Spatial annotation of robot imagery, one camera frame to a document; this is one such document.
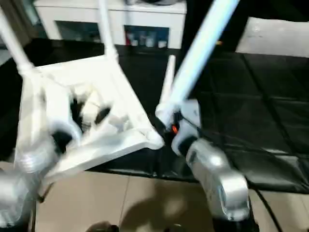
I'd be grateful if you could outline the white plastic table top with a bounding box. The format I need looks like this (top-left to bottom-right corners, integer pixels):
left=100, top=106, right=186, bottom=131
left=13, top=54, right=166, bottom=187

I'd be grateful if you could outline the white plastic table leg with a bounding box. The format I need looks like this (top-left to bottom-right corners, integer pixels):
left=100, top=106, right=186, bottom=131
left=158, top=55, right=177, bottom=109
left=98, top=0, right=119, bottom=60
left=154, top=0, right=241, bottom=128
left=0, top=9, right=36, bottom=72

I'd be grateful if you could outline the black quilted mat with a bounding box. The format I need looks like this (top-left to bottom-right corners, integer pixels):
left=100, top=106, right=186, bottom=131
left=0, top=37, right=309, bottom=194

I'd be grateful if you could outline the black cabinet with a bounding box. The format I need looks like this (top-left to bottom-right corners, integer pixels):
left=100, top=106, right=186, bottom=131
left=181, top=0, right=309, bottom=53

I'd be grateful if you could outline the white sideboard with glass doors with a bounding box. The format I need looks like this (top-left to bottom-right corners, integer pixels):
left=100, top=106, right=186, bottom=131
left=33, top=0, right=188, bottom=46

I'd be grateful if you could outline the grey brown curtain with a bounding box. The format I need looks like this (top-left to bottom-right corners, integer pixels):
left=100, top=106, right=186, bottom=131
left=0, top=0, right=32, bottom=37

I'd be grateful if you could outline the round grey dish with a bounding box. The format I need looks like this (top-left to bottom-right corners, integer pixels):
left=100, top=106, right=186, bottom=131
left=139, top=0, right=181, bottom=6

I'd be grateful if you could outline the pale panel with holes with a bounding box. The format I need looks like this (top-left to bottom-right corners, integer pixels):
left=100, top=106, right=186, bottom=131
left=235, top=16, right=309, bottom=58

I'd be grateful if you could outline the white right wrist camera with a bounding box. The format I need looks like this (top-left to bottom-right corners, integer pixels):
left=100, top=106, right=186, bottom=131
left=171, top=100, right=202, bottom=155

